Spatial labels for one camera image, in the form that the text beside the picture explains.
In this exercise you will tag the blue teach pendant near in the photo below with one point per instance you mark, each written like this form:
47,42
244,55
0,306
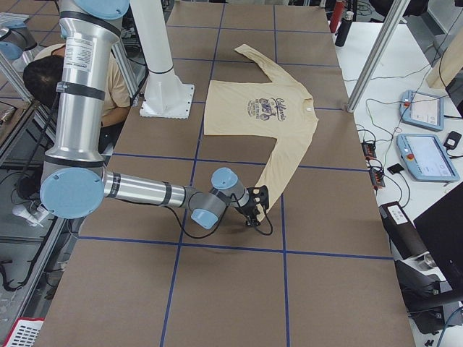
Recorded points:
425,158

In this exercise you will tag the red bottle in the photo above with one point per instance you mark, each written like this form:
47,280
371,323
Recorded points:
336,15

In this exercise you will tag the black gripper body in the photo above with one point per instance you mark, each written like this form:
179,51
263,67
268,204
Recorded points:
248,207

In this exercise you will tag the red white plastic basket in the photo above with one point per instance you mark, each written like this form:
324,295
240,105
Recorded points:
24,332

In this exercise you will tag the beige long sleeve graphic shirt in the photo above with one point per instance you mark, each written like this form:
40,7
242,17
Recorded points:
282,109

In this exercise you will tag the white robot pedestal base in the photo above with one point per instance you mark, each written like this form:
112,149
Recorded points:
165,95

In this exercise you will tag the aluminium frame post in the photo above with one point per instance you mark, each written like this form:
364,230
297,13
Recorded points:
387,30

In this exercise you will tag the brown paper roll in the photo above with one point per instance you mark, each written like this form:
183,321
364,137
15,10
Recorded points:
401,230

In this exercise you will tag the orange black electronics box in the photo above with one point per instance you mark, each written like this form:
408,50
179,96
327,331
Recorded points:
368,149

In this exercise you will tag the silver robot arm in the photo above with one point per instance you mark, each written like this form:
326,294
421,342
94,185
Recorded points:
75,180

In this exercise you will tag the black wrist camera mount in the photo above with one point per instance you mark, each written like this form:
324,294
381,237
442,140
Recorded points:
260,196

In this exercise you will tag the black power adapter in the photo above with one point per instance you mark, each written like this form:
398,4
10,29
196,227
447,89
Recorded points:
452,140

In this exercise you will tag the blue teach pendant far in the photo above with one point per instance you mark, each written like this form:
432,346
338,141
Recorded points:
422,110

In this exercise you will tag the black monitor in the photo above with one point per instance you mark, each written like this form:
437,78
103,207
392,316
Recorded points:
440,228

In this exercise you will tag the blue teach pendant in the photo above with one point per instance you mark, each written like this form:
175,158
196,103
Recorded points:
425,158
422,110

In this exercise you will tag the black water bottle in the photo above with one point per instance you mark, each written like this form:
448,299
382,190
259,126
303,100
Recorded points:
344,28

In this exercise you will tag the seated person in beige shirt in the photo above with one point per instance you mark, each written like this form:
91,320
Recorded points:
105,84

